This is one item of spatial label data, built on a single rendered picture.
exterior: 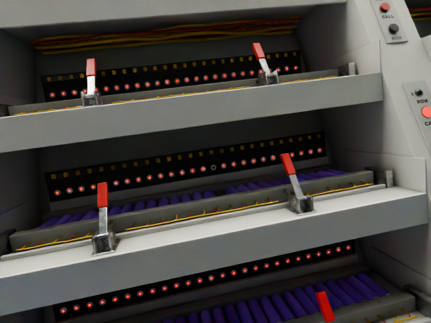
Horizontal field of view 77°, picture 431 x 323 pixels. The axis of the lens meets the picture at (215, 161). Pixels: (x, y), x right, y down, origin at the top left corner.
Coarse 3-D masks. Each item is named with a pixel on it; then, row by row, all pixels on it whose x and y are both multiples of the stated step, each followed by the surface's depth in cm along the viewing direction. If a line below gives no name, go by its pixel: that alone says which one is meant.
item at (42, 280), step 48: (144, 192) 51; (336, 192) 45; (384, 192) 41; (0, 240) 36; (144, 240) 36; (192, 240) 34; (240, 240) 35; (288, 240) 36; (336, 240) 37; (0, 288) 31; (48, 288) 32; (96, 288) 32
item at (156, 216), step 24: (240, 192) 44; (264, 192) 43; (312, 192) 44; (120, 216) 40; (144, 216) 40; (168, 216) 41; (192, 216) 41; (24, 240) 38; (48, 240) 38; (72, 240) 37
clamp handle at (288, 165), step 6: (282, 156) 41; (288, 156) 41; (282, 162) 41; (288, 162) 40; (288, 168) 40; (288, 174) 40; (294, 174) 40; (294, 180) 39; (294, 186) 39; (294, 192) 39; (300, 192) 38
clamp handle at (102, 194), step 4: (100, 184) 37; (104, 184) 37; (100, 188) 37; (104, 188) 37; (100, 192) 37; (104, 192) 37; (100, 196) 36; (104, 196) 36; (100, 200) 36; (104, 200) 36; (100, 204) 36; (104, 204) 36; (100, 208) 36; (104, 208) 36; (100, 212) 35; (104, 212) 35; (100, 216) 35; (104, 216) 35; (100, 220) 35; (104, 220) 35; (100, 224) 35; (104, 224) 35; (100, 228) 34; (104, 228) 34; (100, 232) 34; (104, 232) 34
